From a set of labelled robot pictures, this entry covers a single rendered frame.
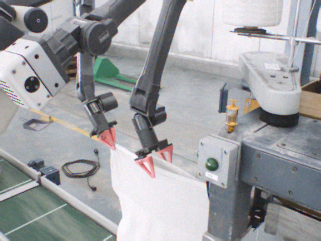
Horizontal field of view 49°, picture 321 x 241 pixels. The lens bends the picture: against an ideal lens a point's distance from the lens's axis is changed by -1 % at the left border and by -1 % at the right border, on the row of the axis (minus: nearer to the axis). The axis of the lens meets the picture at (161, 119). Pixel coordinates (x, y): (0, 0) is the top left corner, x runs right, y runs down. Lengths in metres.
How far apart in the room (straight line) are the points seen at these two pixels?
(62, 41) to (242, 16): 0.47
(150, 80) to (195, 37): 6.18
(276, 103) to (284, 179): 0.18
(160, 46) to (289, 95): 0.44
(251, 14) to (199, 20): 6.17
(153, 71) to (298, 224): 0.58
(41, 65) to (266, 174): 0.52
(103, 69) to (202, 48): 2.06
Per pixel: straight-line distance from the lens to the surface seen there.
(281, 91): 0.81
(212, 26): 6.99
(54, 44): 0.81
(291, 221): 0.97
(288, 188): 0.74
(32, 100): 0.79
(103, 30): 0.86
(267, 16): 1.01
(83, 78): 1.36
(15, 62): 0.76
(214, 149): 0.73
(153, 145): 1.12
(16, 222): 2.20
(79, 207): 2.21
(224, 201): 0.83
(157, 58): 1.08
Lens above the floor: 1.63
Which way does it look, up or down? 21 degrees down
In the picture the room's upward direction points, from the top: 1 degrees clockwise
